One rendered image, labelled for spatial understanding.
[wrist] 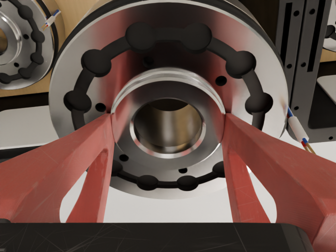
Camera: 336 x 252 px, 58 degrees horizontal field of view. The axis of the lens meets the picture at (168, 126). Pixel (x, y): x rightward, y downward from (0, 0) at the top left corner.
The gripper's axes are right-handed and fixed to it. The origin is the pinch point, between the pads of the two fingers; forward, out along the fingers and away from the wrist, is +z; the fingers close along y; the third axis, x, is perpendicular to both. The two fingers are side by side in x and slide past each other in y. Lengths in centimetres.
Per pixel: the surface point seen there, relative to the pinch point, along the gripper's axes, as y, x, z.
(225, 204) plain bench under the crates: -12, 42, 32
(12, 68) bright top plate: 13.5, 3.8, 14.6
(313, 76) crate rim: -9.5, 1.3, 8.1
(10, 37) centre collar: 12.6, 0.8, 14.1
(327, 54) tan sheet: -15.5, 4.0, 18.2
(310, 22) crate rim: -8.3, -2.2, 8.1
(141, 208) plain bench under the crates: 5, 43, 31
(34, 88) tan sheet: 13.8, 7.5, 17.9
